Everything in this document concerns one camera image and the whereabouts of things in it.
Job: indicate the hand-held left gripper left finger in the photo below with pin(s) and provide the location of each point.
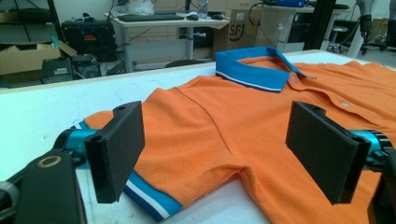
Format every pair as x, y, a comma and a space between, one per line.
115, 149

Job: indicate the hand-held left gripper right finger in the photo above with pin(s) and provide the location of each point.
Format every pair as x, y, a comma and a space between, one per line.
323, 149

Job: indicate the orange polo shirt blue collar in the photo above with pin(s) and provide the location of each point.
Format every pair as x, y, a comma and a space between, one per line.
202, 124

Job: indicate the white foam mat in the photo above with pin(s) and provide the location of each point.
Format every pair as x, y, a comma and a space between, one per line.
46, 109

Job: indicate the black computer tower green label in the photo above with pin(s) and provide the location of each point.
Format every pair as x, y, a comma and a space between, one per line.
56, 71

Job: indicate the office chair base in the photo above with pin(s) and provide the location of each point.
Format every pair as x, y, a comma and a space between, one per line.
337, 39

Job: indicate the black metal pillar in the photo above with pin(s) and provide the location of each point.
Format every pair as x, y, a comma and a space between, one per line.
319, 25

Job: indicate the open cardboard box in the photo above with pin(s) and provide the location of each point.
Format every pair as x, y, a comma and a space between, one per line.
25, 60

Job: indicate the white side desk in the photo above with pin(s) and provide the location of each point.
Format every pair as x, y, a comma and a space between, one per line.
289, 18

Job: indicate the black keyboard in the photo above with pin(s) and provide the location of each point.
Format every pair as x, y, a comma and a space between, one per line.
149, 17

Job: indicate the clear plastic bag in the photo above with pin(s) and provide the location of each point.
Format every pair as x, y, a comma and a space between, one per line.
134, 6

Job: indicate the cardboard box with black logo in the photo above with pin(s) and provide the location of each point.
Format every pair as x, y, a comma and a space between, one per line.
239, 32

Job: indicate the blue box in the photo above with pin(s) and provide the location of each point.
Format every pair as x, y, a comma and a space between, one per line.
291, 3

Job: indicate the black computer mouse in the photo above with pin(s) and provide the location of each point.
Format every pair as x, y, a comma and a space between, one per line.
192, 17
218, 16

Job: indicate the dark metal shelf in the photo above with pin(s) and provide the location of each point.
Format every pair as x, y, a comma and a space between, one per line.
28, 21

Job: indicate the clear water bottle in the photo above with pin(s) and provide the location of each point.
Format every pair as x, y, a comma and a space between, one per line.
202, 8

